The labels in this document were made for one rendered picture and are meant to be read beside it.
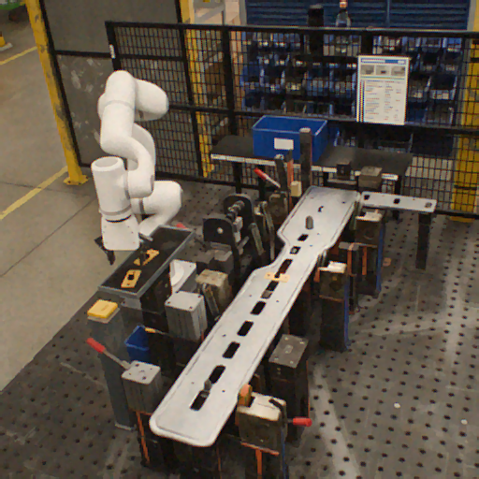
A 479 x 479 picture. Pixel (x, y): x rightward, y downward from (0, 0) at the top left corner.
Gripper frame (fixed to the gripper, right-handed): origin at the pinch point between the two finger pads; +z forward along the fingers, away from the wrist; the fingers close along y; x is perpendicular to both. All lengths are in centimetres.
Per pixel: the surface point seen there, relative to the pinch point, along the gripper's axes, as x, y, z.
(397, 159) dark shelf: 108, 86, 20
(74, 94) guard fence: 286, -134, 48
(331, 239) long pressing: 48, 59, 23
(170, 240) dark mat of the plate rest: 21.6, 7.0, 7.0
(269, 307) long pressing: 8.4, 40.1, 23.0
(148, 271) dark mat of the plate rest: 4.1, 4.1, 7.0
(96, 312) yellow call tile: -15.6, -5.4, 7.0
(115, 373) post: -16.8, -3.7, 29.3
